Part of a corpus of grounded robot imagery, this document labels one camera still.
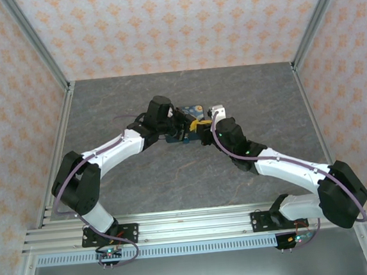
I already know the aluminium side rail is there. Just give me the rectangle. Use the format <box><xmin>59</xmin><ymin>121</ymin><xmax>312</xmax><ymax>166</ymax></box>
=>
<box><xmin>23</xmin><ymin>82</ymin><xmax>88</xmax><ymax>228</ymax></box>
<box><xmin>291</xmin><ymin>59</ymin><xmax>349</xmax><ymax>205</ymax></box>

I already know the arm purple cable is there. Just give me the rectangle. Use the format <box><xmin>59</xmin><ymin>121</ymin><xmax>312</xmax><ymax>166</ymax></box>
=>
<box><xmin>46</xmin><ymin>113</ymin><xmax>157</xmax><ymax>273</ymax></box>
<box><xmin>209</xmin><ymin>101</ymin><xmax>367</xmax><ymax>257</ymax></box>

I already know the starry night print tin box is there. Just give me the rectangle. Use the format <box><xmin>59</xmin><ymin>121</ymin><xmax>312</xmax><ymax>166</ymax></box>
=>
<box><xmin>163</xmin><ymin>104</ymin><xmax>209</xmax><ymax>146</ymax></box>

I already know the slotted grey cable duct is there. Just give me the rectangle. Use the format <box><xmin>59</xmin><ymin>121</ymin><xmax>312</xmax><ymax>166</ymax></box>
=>
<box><xmin>36</xmin><ymin>235</ymin><xmax>279</xmax><ymax>269</ymax></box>

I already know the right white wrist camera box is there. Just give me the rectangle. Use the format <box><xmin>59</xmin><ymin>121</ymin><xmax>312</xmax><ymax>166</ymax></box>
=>
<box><xmin>206</xmin><ymin>104</ymin><xmax>227</xmax><ymax>122</ymax></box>

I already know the left aluminium frame post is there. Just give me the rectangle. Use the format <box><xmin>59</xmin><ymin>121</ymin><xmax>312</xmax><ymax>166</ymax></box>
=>
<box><xmin>0</xmin><ymin>0</ymin><xmax>72</xmax><ymax>96</ymax></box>

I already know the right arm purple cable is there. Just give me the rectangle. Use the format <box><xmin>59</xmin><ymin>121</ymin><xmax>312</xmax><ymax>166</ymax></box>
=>
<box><xmin>209</xmin><ymin>101</ymin><xmax>367</xmax><ymax>257</ymax></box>

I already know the left aluminium side rail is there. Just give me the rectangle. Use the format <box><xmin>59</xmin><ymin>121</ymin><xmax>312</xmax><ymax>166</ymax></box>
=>
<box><xmin>23</xmin><ymin>82</ymin><xmax>88</xmax><ymax>228</ymax></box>

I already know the aluminium mounting rail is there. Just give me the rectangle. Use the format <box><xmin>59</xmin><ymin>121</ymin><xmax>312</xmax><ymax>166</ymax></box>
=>
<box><xmin>19</xmin><ymin>194</ymin><xmax>367</xmax><ymax>255</ymax></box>

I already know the left controller circuit board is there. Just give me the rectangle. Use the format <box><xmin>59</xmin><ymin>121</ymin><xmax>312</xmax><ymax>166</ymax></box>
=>
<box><xmin>95</xmin><ymin>246</ymin><xmax>124</xmax><ymax>268</ymax></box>

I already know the right aluminium frame post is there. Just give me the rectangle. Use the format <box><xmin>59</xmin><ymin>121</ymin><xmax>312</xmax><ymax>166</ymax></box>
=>
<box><xmin>285</xmin><ymin>0</ymin><xmax>355</xmax><ymax>71</ymax></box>

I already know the right aluminium side rail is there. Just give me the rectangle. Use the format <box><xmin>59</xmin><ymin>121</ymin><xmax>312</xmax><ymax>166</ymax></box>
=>
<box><xmin>291</xmin><ymin>59</ymin><xmax>349</xmax><ymax>205</ymax></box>

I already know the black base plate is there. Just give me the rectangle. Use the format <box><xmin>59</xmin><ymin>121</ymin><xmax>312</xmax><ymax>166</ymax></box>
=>
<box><xmin>250</xmin><ymin>206</ymin><xmax>311</xmax><ymax>234</ymax></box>
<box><xmin>80</xmin><ymin>222</ymin><xmax>141</xmax><ymax>249</ymax></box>

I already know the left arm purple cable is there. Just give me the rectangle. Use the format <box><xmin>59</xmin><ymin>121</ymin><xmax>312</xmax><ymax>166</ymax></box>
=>
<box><xmin>46</xmin><ymin>113</ymin><xmax>157</xmax><ymax>273</ymax></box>

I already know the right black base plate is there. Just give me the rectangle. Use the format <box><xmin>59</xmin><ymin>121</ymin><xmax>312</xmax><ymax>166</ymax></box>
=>
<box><xmin>250</xmin><ymin>206</ymin><xmax>311</xmax><ymax>234</ymax></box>

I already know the right controller circuit board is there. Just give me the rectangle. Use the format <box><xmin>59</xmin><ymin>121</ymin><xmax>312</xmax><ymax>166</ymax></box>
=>
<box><xmin>275</xmin><ymin>230</ymin><xmax>316</xmax><ymax>252</ymax></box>

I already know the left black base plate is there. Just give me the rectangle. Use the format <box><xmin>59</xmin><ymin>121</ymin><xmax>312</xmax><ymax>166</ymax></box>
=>
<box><xmin>80</xmin><ymin>222</ymin><xmax>141</xmax><ymax>249</ymax></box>

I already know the controller circuit board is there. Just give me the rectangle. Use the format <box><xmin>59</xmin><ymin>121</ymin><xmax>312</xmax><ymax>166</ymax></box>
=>
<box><xmin>95</xmin><ymin>246</ymin><xmax>124</xmax><ymax>268</ymax></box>
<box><xmin>275</xmin><ymin>230</ymin><xmax>316</xmax><ymax>252</ymax></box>

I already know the aluminium frame post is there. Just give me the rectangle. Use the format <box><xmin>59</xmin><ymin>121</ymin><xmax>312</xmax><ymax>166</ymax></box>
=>
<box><xmin>0</xmin><ymin>0</ymin><xmax>72</xmax><ymax>96</ymax></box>
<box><xmin>285</xmin><ymin>0</ymin><xmax>355</xmax><ymax>71</ymax></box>

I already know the grey metal panel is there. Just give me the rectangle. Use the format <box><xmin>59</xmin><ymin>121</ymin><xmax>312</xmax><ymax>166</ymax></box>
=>
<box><xmin>24</xmin><ymin>238</ymin><xmax>367</xmax><ymax>275</ymax></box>

